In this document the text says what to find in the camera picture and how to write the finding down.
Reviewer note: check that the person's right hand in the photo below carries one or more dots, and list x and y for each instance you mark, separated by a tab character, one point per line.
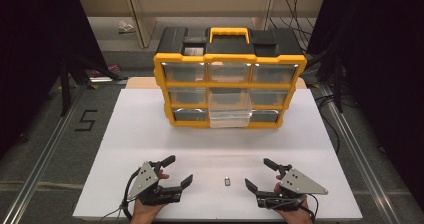
295	216

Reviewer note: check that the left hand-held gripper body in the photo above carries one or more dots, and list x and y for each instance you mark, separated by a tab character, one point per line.
143	180

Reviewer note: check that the yellow black organizer cabinet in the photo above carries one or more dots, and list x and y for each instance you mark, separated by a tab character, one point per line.
230	47

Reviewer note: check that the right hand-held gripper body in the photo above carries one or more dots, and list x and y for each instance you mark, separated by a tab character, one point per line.
300	184

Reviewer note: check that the dark curtain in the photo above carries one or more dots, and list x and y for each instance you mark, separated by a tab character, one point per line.
383	67
30	50

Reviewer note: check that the light wooden board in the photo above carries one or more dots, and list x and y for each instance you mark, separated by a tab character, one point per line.
141	83

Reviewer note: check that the person's left hand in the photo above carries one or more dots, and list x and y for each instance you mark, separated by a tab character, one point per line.
145	214

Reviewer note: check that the small silver metal adapter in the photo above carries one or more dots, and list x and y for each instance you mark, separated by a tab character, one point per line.
227	181

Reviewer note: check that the black metal stand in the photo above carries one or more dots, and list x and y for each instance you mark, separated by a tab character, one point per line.
65	90
338	90

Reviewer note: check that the clear plastic drawer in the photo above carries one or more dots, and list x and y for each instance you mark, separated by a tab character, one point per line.
230	119

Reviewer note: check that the beige wooden shelf unit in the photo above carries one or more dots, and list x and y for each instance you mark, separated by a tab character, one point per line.
106	4

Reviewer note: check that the pink item on floor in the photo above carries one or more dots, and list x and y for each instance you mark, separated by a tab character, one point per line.
110	69

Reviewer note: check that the white crumpled cloth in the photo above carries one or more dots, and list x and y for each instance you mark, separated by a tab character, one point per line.
125	27

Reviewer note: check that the white flat sheet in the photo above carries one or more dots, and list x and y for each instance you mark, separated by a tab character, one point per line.
100	79

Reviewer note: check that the aluminium floor rail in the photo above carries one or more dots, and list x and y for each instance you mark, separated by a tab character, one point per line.
360	164
40	165

